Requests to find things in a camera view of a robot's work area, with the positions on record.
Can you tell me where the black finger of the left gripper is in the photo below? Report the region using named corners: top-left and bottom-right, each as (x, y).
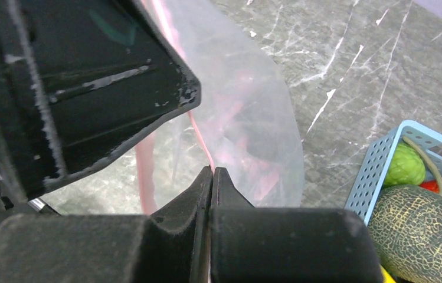
top-left (0, 1), bottom-right (201, 200)

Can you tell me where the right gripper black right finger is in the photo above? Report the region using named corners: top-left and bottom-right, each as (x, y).
top-left (209, 167), bottom-right (384, 282)

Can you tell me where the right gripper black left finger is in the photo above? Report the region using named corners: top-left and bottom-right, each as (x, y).
top-left (0, 167), bottom-right (212, 282)

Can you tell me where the clear zip top bag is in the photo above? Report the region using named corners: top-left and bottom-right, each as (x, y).
top-left (135, 1), bottom-right (305, 214)

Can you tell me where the light blue plastic basket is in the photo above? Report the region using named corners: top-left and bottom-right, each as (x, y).
top-left (345, 120), bottom-right (442, 225)

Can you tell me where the upper yellow banana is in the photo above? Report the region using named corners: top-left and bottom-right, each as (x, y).
top-left (380, 265), bottom-right (397, 283)

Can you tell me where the netted green melon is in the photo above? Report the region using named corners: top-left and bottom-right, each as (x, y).
top-left (368, 185), bottom-right (442, 282)

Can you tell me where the green custard apple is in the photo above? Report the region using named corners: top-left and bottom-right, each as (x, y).
top-left (382, 136), bottom-right (442, 196)

